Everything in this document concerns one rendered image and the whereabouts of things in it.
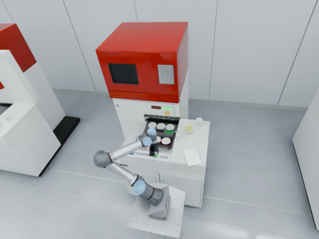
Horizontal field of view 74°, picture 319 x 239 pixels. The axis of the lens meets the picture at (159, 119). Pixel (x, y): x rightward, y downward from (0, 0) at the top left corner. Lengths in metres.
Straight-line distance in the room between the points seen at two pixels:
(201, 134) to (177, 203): 0.76
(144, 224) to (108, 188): 1.32
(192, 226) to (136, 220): 0.99
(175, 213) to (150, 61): 1.39
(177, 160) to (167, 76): 0.82
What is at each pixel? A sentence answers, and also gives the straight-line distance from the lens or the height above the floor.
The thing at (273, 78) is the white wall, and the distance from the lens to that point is 3.96.
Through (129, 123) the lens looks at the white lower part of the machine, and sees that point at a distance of 2.79.
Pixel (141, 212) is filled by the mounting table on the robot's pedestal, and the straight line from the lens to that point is 2.04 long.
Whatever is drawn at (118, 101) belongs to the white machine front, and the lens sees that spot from 2.58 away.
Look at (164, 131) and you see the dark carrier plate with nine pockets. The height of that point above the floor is 0.90.
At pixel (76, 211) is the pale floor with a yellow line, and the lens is 3.21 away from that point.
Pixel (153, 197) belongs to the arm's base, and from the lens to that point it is 1.87.
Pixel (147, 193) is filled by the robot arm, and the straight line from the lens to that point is 1.84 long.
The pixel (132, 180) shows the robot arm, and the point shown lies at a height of 1.05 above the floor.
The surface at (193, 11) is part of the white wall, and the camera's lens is 3.43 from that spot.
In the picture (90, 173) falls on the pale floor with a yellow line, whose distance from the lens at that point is 3.44.
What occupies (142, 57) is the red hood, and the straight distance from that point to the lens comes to 2.07.
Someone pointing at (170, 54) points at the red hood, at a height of 1.79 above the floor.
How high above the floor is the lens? 2.67
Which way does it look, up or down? 43 degrees down
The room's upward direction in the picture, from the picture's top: 7 degrees counter-clockwise
